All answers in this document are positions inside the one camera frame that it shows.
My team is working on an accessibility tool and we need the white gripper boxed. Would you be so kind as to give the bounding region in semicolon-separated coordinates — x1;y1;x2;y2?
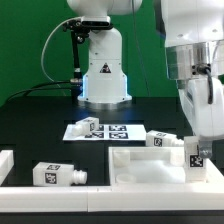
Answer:
179;78;224;159

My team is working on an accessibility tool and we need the white square tabletop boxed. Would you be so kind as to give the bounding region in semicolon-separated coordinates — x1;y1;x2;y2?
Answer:
108;147;224;185

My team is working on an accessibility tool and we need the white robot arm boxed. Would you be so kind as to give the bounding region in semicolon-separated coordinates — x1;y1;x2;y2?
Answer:
67;0;224;158

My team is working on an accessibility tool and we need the white U-shaped obstacle fence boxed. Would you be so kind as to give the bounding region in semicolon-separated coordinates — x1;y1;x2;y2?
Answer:
0;148;224;213

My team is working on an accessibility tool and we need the white marker sheet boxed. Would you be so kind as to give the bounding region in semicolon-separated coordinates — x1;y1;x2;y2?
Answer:
63;124;146;141

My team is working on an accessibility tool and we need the grey cable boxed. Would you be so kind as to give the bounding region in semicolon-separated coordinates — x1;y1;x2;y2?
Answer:
40;16;83;97

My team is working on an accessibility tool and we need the black cable on table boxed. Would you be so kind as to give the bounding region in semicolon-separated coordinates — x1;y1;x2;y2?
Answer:
7;79;83;102

